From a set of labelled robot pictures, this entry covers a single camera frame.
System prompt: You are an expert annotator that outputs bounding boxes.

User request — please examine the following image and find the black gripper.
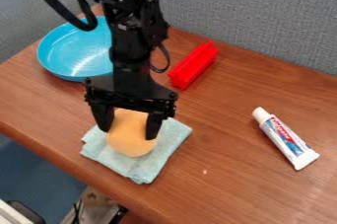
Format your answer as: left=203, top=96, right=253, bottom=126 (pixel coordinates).
left=84, top=60, right=177, bottom=140

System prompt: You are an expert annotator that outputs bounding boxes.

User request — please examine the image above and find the yellow ball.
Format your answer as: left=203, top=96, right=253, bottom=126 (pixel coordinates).
left=106, top=109, right=157, bottom=157

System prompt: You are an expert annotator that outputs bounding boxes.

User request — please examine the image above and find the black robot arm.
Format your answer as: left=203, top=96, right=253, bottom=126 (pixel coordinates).
left=67, top=0, right=177, bottom=140

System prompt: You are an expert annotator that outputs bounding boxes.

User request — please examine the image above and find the blue plate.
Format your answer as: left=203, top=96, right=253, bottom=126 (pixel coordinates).
left=38, top=16, right=114, bottom=82

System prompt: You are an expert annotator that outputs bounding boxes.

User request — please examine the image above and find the light blue folded cloth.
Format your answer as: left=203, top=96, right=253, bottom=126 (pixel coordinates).
left=80, top=118, right=192, bottom=185

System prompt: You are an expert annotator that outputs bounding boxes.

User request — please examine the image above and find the red plastic block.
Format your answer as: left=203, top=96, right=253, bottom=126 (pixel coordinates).
left=168, top=41, right=220, bottom=90

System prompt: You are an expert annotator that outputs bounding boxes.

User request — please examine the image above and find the black white object corner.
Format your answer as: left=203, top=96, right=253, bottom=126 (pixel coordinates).
left=0, top=199, right=47, bottom=224

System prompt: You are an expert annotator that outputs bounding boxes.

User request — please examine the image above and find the white toothpaste tube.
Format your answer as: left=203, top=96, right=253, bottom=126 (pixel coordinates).
left=253, top=107, right=320, bottom=171

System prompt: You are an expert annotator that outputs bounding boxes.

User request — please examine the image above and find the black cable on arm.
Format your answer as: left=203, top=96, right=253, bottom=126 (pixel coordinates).
left=15, top=0, right=172, bottom=74

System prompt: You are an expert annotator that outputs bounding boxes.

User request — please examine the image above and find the grey table leg frame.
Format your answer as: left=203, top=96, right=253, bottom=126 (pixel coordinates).
left=59, top=187, right=128, bottom=224

